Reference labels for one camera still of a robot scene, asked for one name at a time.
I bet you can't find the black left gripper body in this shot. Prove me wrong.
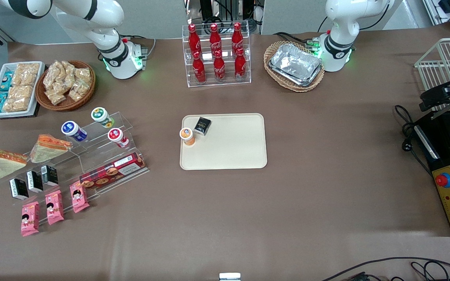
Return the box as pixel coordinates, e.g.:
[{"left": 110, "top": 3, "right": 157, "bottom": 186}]
[{"left": 419, "top": 77, "right": 450, "bottom": 112}]

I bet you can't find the triangle sandwich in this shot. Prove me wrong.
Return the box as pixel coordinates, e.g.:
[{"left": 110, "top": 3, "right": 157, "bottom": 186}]
[
  {"left": 29, "top": 134, "right": 73, "bottom": 164},
  {"left": 0, "top": 148, "right": 29, "bottom": 184}
]

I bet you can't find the aluminium foil tray stack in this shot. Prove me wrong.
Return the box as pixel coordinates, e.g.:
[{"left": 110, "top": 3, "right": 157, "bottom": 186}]
[{"left": 268, "top": 43, "right": 323, "bottom": 87}]

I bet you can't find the beige plastic tray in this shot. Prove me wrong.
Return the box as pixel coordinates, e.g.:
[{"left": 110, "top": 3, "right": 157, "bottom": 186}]
[{"left": 180, "top": 113, "right": 268, "bottom": 171}]

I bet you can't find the small black drink carton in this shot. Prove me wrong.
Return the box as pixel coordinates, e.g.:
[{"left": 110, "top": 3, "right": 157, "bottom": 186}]
[
  {"left": 40, "top": 164, "right": 59, "bottom": 187},
  {"left": 193, "top": 116, "right": 212, "bottom": 136},
  {"left": 26, "top": 170, "right": 44, "bottom": 194},
  {"left": 9, "top": 178, "right": 30, "bottom": 201}
]

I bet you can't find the clear pack of brittle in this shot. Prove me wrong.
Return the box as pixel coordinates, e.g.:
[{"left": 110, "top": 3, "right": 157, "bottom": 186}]
[
  {"left": 3, "top": 85, "right": 34, "bottom": 113},
  {"left": 12, "top": 62, "right": 40, "bottom": 87}
]

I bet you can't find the pink snack packet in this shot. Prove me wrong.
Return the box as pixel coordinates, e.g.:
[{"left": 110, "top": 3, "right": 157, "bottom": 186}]
[
  {"left": 69, "top": 181, "right": 90, "bottom": 213},
  {"left": 45, "top": 190, "right": 65, "bottom": 226},
  {"left": 20, "top": 201, "right": 40, "bottom": 237}
]

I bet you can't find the black sealing machine yellow panel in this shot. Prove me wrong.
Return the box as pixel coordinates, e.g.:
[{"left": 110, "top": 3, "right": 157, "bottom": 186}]
[{"left": 412, "top": 110, "right": 450, "bottom": 237}]

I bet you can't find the clear bag of fried snacks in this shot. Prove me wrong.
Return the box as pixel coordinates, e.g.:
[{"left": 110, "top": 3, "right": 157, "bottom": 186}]
[
  {"left": 55, "top": 60, "right": 76, "bottom": 78},
  {"left": 43, "top": 62, "right": 64, "bottom": 91},
  {"left": 68, "top": 80, "right": 89, "bottom": 102},
  {"left": 45, "top": 90, "right": 68, "bottom": 105},
  {"left": 74, "top": 68, "right": 93, "bottom": 85}
]

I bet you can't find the blue lid yogurt bottle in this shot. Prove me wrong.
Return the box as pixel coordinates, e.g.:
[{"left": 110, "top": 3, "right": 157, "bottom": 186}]
[{"left": 61, "top": 120, "right": 89, "bottom": 142}]

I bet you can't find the round brown wicker basket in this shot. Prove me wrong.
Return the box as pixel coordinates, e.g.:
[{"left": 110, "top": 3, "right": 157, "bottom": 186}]
[{"left": 35, "top": 60, "right": 96, "bottom": 112}]

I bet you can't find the clear acrylic tiered display stand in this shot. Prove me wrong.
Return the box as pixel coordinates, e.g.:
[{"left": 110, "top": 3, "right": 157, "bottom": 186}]
[{"left": 0, "top": 111, "right": 150, "bottom": 227}]

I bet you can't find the green lid yogurt bottle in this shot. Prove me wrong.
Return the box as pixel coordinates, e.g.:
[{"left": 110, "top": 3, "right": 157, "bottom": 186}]
[{"left": 91, "top": 107, "right": 115, "bottom": 129}]

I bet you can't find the red plaid cookie box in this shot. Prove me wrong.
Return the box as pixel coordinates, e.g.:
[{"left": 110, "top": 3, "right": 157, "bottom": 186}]
[{"left": 79, "top": 152, "right": 148, "bottom": 191}]

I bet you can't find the red lid yogurt bottle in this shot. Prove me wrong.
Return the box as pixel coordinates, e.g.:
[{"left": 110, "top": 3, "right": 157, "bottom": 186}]
[{"left": 107, "top": 128, "right": 130, "bottom": 149}]

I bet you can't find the oval light wicker basket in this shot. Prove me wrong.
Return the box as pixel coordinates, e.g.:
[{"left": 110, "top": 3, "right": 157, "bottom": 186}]
[{"left": 264, "top": 41, "right": 325, "bottom": 93}]

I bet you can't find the clear acrylic bottle rack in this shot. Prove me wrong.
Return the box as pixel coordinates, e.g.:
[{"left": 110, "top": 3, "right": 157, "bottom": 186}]
[{"left": 182, "top": 21, "right": 252, "bottom": 88}]

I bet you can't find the orange lid yogurt cup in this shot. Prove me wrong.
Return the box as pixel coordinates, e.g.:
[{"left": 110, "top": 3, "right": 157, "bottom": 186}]
[{"left": 179, "top": 127, "right": 196, "bottom": 147}]

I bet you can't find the red cola bottle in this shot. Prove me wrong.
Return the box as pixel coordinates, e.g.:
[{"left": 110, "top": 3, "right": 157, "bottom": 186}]
[
  {"left": 209, "top": 23, "right": 222, "bottom": 55},
  {"left": 234, "top": 47, "right": 247, "bottom": 80},
  {"left": 213, "top": 50, "right": 226, "bottom": 82},
  {"left": 192, "top": 51, "right": 206, "bottom": 84},
  {"left": 231, "top": 22, "right": 245, "bottom": 53},
  {"left": 188, "top": 24, "right": 202, "bottom": 56}
]

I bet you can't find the white wire rack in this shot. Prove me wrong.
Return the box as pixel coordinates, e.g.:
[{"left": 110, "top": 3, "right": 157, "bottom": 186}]
[{"left": 414, "top": 37, "right": 450, "bottom": 112}]

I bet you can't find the black power cable with plug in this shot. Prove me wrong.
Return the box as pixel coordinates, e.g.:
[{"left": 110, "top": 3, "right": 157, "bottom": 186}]
[{"left": 395, "top": 105, "right": 433, "bottom": 177}]

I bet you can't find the aluminium frame structure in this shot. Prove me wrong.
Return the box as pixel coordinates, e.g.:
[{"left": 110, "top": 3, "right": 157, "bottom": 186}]
[{"left": 423, "top": 0, "right": 450, "bottom": 28}]

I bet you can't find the looped black cable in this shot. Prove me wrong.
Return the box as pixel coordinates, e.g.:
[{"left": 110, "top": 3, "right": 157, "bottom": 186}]
[{"left": 410, "top": 260, "right": 450, "bottom": 281}]

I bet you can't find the long black cable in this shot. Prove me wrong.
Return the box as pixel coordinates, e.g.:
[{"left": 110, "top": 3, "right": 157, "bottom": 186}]
[{"left": 321, "top": 256, "right": 450, "bottom": 281}]

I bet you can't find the black equipment frame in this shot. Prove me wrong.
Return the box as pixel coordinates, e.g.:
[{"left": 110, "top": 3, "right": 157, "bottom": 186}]
[{"left": 185, "top": 0, "right": 265, "bottom": 34}]

